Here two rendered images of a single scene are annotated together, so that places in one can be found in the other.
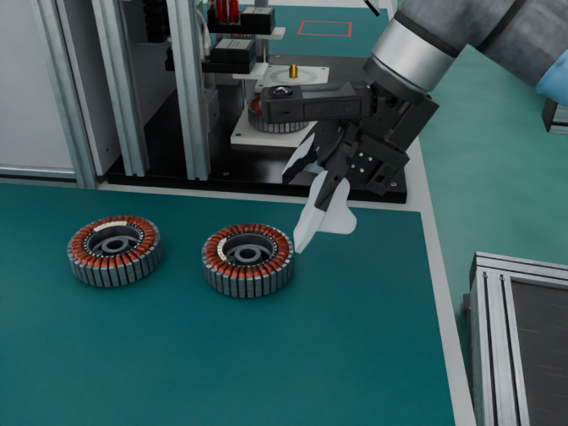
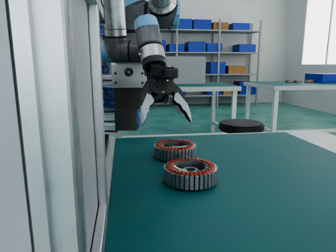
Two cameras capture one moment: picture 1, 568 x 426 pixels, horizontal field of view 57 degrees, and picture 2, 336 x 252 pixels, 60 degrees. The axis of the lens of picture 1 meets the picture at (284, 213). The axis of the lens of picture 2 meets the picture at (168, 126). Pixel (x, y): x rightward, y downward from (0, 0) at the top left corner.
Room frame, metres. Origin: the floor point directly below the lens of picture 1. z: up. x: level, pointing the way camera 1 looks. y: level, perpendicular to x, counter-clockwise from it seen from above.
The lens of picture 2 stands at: (0.72, 0.75, 0.99)
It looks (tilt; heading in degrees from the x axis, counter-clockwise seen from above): 12 degrees down; 254
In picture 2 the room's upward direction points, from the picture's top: straight up
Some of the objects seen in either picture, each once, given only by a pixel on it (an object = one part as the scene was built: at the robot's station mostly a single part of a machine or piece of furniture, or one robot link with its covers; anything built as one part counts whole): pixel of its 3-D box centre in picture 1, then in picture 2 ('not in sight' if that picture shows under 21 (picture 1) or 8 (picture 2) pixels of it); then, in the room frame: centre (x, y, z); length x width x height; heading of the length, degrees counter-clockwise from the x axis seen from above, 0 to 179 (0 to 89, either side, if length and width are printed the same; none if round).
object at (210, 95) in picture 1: (201, 110); not in sight; (0.90, 0.15, 0.80); 0.08 x 0.05 x 0.06; 173
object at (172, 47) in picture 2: not in sight; (175, 48); (-1.37, -6.02, 1.37); 0.42 x 0.36 x 0.18; 85
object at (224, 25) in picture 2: not in sight; (218, 27); (-2.41, -5.89, 1.87); 0.40 x 0.36 x 0.17; 82
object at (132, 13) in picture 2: not in sight; (134, 14); (0.50, -0.58, 1.20); 0.13 x 0.12 x 0.14; 158
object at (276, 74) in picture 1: (293, 79); not in sight; (1.12, -0.02, 0.78); 0.15 x 0.15 x 0.01; 83
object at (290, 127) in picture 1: (278, 111); not in sight; (0.88, 0.01, 0.80); 0.11 x 0.11 x 0.04
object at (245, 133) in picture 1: (278, 124); not in sight; (0.88, 0.01, 0.78); 0.15 x 0.15 x 0.01; 83
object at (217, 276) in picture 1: (248, 258); (174, 149); (0.50, 0.04, 0.77); 0.11 x 0.11 x 0.04
